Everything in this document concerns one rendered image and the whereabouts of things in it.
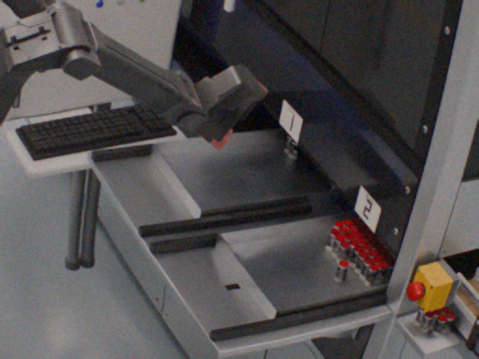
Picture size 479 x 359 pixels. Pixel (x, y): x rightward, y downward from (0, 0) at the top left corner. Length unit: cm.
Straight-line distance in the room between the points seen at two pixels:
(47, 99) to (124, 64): 118
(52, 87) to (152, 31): 30
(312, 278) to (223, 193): 32
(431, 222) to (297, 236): 40
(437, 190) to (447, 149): 9
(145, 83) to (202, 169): 87
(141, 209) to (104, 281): 121
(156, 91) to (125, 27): 107
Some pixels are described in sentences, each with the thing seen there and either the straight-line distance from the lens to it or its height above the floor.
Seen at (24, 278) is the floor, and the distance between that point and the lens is 366.
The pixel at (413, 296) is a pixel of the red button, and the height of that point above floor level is 100.
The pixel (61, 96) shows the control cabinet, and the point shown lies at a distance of 293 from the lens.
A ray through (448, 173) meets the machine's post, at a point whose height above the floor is 123.
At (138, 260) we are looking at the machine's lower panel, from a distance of 354.
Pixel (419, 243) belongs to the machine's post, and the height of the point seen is 107.
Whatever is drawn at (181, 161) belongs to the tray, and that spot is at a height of 88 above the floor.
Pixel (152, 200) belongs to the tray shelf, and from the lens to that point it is 254.
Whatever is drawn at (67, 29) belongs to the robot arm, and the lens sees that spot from 162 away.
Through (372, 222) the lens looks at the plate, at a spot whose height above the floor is 101.
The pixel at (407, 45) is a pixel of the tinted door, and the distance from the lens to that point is 223.
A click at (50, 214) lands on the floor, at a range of 396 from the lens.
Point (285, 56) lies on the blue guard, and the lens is 262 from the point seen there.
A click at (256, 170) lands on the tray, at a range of 269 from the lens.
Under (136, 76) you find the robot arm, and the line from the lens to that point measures 178.
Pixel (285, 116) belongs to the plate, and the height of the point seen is 102.
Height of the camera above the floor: 231
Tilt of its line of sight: 32 degrees down
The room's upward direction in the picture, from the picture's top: 11 degrees clockwise
